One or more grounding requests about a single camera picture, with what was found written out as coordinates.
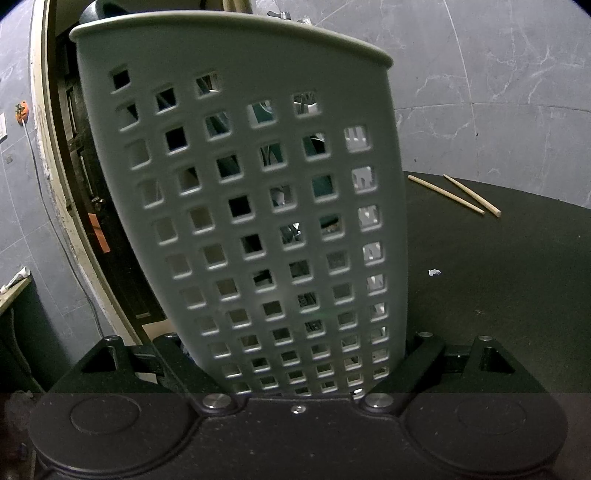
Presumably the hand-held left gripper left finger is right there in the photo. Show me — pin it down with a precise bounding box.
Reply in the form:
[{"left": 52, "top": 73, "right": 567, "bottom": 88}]
[{"left": 44, "top": 335, "right": 235, "bottom": 414}]

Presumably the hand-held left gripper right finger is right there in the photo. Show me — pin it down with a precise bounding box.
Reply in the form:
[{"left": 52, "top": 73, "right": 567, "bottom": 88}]
[{"left": 360, "top": 332, "right": 555, "bottom": 413}]

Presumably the plain wooden chopstick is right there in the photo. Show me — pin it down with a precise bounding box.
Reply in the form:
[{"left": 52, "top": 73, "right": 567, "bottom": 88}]
[
  {"left": 407, "top": 175, "right": 485, "bottom": 215},
  {"left": 443, "top": 174, "right": 502, "bottom": 217}
]

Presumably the white perforated plastic basket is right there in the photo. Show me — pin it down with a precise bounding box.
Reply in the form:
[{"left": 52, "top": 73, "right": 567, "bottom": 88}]
[{"left": 69, "top": 10, "right": 410, "bottom": 398}]

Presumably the dark wooden door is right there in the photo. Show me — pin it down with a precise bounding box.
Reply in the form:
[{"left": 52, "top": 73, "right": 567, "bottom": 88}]
[{"left": 55, "top": 32, "right": 167, "bottom": 324}]

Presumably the wooden shelf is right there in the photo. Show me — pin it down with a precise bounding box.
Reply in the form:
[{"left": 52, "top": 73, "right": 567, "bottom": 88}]
[{"left": 0, "top": 277, "right": 34, "bottom": 317}]

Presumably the white tube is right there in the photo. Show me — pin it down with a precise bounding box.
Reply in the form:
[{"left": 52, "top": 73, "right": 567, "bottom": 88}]
[{"left": 0, "top": 266, "right": 31, "bottom": 294}]

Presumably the metal faucet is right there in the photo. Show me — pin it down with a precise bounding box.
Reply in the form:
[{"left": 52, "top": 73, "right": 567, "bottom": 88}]
[{"left": 268, "top": 10, "right": 310, "bottom": 26}]

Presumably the thin wall cable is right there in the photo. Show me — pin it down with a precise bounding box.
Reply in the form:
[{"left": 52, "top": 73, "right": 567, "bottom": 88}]
[{"left": 23, "top": 124, "right": 106, "bottom": 341}]

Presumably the pale door frame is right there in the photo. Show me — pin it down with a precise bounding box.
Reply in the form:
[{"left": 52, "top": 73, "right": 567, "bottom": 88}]
[{"left": 28, "top": 0, "right": 153, "bottom": 344}]

